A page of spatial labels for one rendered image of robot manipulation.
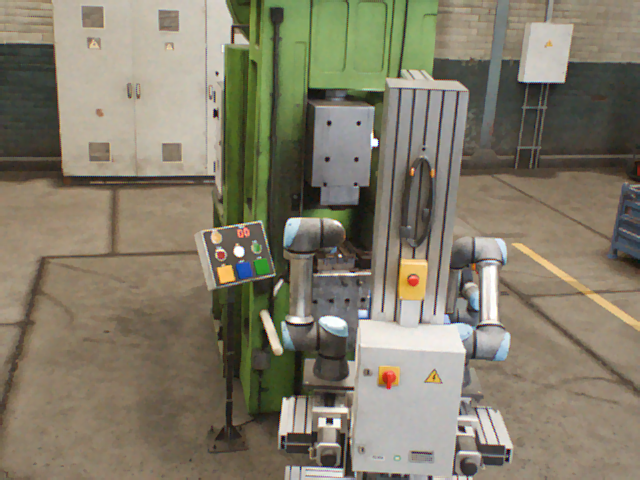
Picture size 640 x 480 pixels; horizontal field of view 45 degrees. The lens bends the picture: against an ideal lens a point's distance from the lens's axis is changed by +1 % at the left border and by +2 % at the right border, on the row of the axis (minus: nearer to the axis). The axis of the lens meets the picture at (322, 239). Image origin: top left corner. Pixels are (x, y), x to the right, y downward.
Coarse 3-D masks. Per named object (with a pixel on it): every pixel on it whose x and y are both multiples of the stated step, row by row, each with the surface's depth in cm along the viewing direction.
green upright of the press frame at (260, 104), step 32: (256, 0) 384; (288, 0) 365; (256, 32) 389; (288, 32) 370; (256, 64) 408; (288, 64) 375; (256, 96) 385; (288, 96) 380; (256, 128) 386; (288, 128) 385; (256, 160) 388; (256, 192) 392; (288, 192) 395; (288, 288) 413; (256, 320) 415; (288, 352) 425; (256, 384) 427; (288, 384) 432
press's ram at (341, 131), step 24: (312, 96) 402; (312, 120) 376; (336, 120) 374; (360, 120) 377; (312, 144) 377; (336, 144) 378; (360, 144) 381; (312, 168) 380; (336, 168) 382; (360, 168) 385
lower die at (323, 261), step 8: (344, 248) 410; (320, 256) 400; (328, 256) 397; (336, 256) 398; (344, 256) 399; (352, 256) 400; (320, 264) 397; (328, 264) 398; (336, 264) 399; (344, 264) 400; (352, 264) 401
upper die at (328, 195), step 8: (304, 184) 424; (312, 192) 404; (320, 192) 385; (328, 192) 385; (336, 192) 386; (344, 192) 387; (352, 192) 388; (320, 200) 386; (328, 200) 387; (336, 200) 388; (344, 200) 389; (352, 200) 390
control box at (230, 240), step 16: (240, 224) 372; (256, 224) 377; (208, 240) 361; (224, 240) 365; (240, 240) 370; (256, 240) 375; (208, 256) 359; (240, 256) 368; (256, 256) 373; (208, 272) 360; (272, 272) 376; (208, 288) 362
